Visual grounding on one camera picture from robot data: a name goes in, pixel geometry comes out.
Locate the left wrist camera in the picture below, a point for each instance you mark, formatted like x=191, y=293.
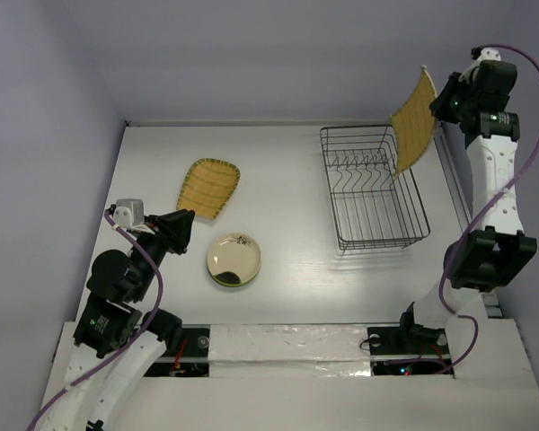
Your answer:
x=128, y=212

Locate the wire dish rack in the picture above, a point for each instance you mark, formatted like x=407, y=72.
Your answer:
x=374, y=207

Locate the grey green plate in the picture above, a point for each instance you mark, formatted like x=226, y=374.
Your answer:
x=237, y=252

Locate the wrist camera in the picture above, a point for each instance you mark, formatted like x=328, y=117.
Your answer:
x=480, y=54
x=128, y=212

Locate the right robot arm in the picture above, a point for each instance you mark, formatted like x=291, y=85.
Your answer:
x=494, y=247

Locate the small bamboo tray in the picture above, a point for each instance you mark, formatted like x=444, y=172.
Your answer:
x=208, y=186

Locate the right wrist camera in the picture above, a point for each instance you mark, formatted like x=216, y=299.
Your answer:
x=480, y=54

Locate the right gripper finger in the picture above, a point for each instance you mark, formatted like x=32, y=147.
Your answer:
x=443, y=111
x=443, y=100

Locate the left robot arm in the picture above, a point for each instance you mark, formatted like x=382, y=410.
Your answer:
x=122, y=330

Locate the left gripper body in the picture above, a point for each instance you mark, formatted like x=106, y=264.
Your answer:
x=163, y=229

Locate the large bamboo tray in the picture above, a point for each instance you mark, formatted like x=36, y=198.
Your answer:
x=414, y=124

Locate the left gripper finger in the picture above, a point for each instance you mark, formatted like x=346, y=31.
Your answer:
x=182, y=239
x=182, y=218

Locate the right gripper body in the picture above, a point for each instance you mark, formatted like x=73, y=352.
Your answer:
x=446, y=100

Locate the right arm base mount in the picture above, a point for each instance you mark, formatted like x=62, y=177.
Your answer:
x=391, y=355

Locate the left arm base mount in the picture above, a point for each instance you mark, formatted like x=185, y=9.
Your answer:
x=189, y=360

